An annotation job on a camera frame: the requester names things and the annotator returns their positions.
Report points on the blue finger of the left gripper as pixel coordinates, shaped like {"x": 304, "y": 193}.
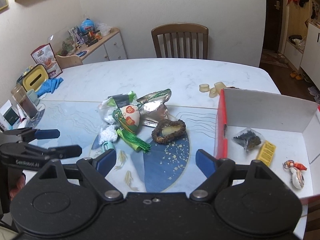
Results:
{"x": 46, "y": 134}
{"x": 65, "y": 152}

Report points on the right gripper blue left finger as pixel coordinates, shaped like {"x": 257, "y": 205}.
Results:
{"x": 93, "y": 173}

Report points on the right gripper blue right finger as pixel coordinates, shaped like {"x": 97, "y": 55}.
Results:
{"x": 218, "y": 172}

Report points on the white packet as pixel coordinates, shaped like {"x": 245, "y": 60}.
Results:
{"x": 108, "y": 133}

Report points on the yellow small box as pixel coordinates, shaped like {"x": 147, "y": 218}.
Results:
{"x": 266, "y": 153}

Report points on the green white sachet with tassel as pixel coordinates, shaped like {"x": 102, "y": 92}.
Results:
{"x": 122, "y": 110}

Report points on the red white figure keychain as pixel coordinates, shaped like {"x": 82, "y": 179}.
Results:
{"x": 296, "y": 170}

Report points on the silver foil pouch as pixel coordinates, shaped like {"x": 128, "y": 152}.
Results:
{"x": 152, "y": 107}

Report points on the person left hand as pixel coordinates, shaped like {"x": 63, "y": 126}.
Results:
{"x": 19, "y": 185}

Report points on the glass jar with brown contents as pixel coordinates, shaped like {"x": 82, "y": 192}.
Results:
{"x": 20, "y": 96}

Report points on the pale green cup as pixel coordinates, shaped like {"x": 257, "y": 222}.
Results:
{"x": 32, "y": 95}

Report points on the blue cloth glove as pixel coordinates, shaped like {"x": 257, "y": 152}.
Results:
{"x": 49, "y": 86}

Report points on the blue patterned table mat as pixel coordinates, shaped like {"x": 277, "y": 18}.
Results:
{"x": 165, "y": 168}

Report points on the yellow tissue box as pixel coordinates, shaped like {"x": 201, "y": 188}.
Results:
{"x": 33, "y": 77}

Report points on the red and white cardboard box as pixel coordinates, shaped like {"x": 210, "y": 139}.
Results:
{"x": 291, "y": 124}

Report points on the beige tape roll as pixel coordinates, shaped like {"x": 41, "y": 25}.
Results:
{"x": 219, "y": 86}
{"x": 213, "y": 92}
{"x": 203, "y": 88}

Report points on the red snack bag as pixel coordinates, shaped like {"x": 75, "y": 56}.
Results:
{"x": 44, "y": 55}

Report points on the white sideboard cabinet wooden top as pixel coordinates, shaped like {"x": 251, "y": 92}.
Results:
{"x": 109, "y": 48}

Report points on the blue globe toy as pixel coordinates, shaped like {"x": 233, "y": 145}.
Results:
{"x": 87, "y": 25}

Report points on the wooden chair at far side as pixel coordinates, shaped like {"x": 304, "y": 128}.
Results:
{"x": 181, "y": 40}

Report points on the white wall cabinets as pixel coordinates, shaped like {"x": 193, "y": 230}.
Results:
{"x": 302, "y": 36}

